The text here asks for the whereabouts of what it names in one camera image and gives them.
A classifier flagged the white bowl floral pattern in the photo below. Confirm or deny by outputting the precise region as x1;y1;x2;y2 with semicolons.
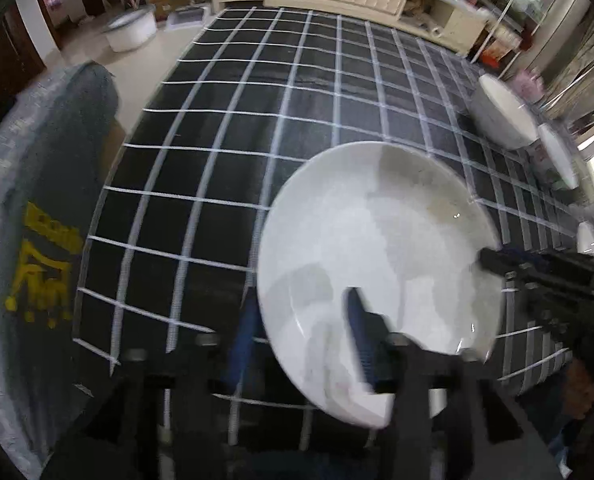
538;124;579;190

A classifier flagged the white plastic basin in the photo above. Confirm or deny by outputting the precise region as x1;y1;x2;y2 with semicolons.
103;4;157;53

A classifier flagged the white metal shelf rack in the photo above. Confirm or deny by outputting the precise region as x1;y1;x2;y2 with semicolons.
468;0;544;75

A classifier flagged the black white grid tablecloth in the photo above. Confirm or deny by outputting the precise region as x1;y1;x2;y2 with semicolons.
71;5;586;480

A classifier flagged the pink bag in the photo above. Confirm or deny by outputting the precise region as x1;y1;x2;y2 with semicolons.
510;68;544;104

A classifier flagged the plain white plate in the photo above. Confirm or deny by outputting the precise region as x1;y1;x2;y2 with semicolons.
257;142;503;428

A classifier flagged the plain white bowl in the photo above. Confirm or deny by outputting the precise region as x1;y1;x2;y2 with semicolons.
468;74;538;151

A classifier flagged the grey chair yellow print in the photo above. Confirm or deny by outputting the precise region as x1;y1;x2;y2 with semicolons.
0;62;119;479

